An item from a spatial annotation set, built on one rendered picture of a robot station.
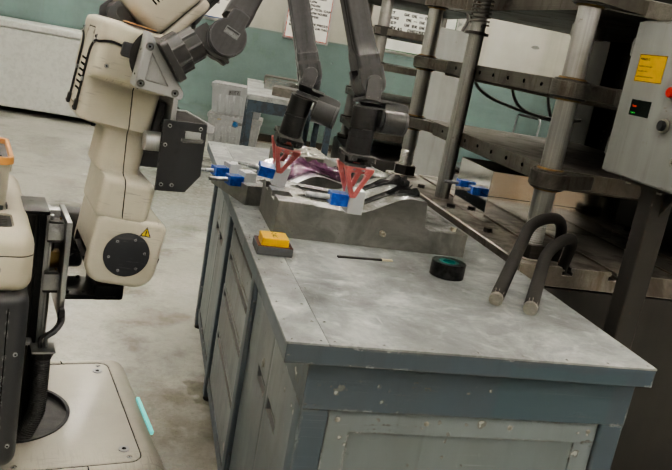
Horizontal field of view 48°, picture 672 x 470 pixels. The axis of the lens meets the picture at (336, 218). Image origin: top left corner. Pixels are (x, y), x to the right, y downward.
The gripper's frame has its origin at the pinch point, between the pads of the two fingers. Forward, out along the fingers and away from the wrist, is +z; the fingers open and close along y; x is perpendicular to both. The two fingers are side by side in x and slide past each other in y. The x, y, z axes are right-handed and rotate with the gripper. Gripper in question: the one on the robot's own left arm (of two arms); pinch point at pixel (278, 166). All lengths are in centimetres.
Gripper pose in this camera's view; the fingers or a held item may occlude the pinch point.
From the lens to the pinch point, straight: 195.5
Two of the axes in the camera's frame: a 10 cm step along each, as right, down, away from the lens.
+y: -2.0, -4.1, 8.9
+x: -9.2, -2.3, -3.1
